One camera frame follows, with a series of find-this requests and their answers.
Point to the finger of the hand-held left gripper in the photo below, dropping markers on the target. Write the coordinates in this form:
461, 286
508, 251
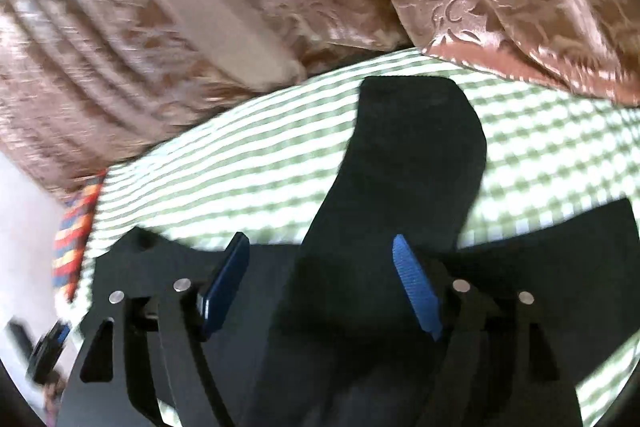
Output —
61, 333

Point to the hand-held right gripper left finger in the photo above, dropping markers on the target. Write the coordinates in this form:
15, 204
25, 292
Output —
227, 277

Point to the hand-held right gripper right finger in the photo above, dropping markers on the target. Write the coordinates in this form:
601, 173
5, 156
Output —
412, 282

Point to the black pants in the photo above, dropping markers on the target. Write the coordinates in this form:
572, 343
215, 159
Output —
410, 157

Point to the colourful striped cloth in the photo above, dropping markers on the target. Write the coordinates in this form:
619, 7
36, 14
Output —
75, 232

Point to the green checked bed sheet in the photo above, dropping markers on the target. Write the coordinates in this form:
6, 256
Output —
280, 147

